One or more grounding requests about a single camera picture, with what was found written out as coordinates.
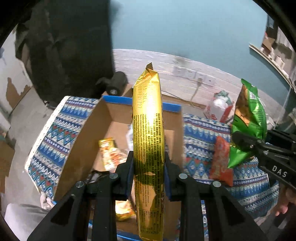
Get black cloth backdrop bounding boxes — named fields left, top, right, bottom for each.
left=15, top=1, right=114, bottom=103

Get orange red snack bag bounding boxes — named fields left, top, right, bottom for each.
left=209, top=136, right=233, bottom=187

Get white wall shelf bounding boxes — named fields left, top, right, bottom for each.
left=249, top=44, right=295, bottom=91

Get white wall sockets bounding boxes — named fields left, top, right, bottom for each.
left=173, top=66, right=216, bottom=86

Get black camera lamp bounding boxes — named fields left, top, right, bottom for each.
left=95, top=71, right=128, bottom=96

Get green snack bag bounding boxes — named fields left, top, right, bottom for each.
left=228, top=79, right=267, bottom=168

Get blue patterned tablecloth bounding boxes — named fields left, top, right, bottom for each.
left=24, top=96, right=280, bottom=241

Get person right hand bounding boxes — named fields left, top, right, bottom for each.
left=273, top=186, right=296, bottom=216

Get golden yellow biscuit pack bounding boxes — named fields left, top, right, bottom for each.
left=132, top=63, right=165, bottom=240

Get black white snack pack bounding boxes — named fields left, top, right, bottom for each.
left=84, top=170, right=110, bottom=185

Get red white shopping bag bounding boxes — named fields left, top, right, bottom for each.
left=204, top=90, right=234, bottom=123

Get orange silver chip bag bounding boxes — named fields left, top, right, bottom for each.
left=126, top=124, right=133, bottom=151

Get long yellow snack pack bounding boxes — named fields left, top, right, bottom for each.
left=98, top=138, right=135, bottom=221

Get blue cardboard box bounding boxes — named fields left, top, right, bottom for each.
left=53, top=95, right=185, bottom=241

